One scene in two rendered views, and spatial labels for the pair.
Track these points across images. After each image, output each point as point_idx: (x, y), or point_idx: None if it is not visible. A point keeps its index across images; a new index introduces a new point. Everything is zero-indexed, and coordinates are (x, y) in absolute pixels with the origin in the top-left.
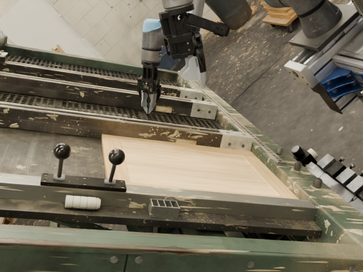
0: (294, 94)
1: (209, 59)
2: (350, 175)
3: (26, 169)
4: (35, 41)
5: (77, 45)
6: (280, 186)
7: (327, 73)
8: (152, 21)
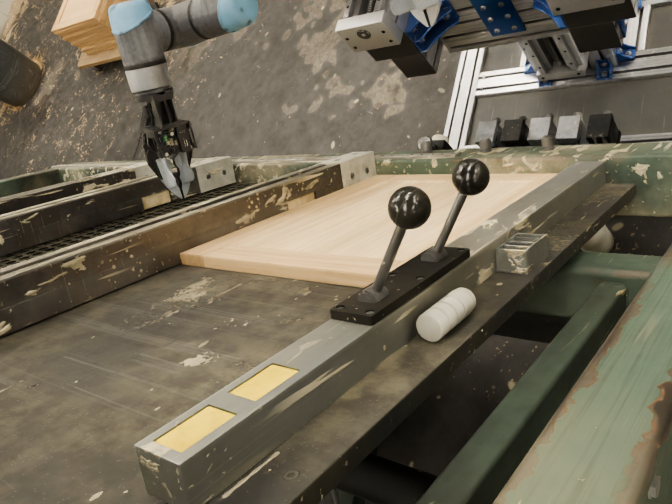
0: (220, 139)
1: (12, 165)
2: (547, 124)
3: (213, 355)
4: None
5: None
6: (504, 176)
7: (406, 15)
8: (135, 3)
